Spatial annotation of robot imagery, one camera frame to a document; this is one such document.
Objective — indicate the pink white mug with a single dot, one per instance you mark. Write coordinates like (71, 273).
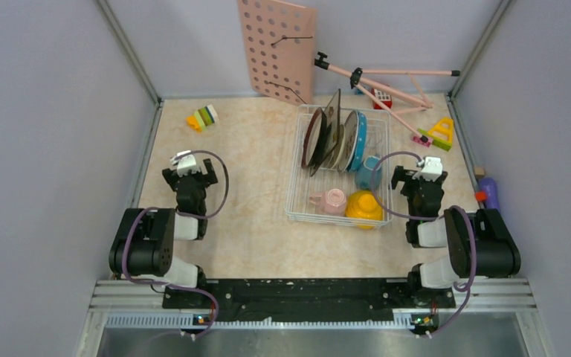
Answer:
(330, 202)

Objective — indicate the red white toy block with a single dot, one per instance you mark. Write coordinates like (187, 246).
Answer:
(385, 98)

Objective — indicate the yellow ribbed bowl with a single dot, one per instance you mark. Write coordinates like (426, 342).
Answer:
(363, 211)

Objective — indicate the blue floral mug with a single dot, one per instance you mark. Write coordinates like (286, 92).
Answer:
(369, 175)

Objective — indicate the purple flashlight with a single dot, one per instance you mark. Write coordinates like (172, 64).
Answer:
(487, 193)

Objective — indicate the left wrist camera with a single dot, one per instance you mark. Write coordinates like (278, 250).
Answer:
(184, 163)

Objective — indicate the yellow green toy block stack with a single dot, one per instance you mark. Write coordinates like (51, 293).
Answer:
(202, 118)

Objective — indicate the round printed white plate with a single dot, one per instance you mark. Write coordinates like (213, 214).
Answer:
(351, 129)

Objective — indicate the pink pegboard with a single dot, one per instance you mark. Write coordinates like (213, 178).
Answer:
(280, 48)

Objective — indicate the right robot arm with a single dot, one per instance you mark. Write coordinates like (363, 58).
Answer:
(478, 244)

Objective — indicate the pink toy brick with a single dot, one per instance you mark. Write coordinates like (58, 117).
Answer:
(422, 140)

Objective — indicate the dark red round plate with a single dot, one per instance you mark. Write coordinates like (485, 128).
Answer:
(315, 129)

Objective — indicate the pink tripod stand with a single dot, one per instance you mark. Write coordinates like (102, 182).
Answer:
(357, 80)

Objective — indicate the small wooden cube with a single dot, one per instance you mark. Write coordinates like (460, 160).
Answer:
(479, 173)

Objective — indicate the square black-rimmed plate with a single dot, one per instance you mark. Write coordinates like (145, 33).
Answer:
(330, 134)

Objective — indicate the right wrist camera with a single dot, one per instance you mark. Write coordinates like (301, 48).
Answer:
(430, 169)

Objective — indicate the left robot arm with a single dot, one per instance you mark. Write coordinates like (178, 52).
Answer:
(144, 242)

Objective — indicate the yellow toy frame block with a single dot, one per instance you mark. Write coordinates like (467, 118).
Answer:
(442, 129)

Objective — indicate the white wire dish rack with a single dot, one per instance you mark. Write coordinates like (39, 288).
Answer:
(335, 177)

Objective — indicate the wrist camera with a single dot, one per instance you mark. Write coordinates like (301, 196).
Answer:
(184, 163)
(430, 169)

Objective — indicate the blue polka dot plate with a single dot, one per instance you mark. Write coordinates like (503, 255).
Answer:
(360, 142)

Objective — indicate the green toy brick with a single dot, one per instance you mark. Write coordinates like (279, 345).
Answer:
(446, 146)

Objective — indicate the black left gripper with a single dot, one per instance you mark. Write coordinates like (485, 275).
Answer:
(207, 178)

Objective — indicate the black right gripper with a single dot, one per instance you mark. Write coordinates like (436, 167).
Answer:
(404, 175)

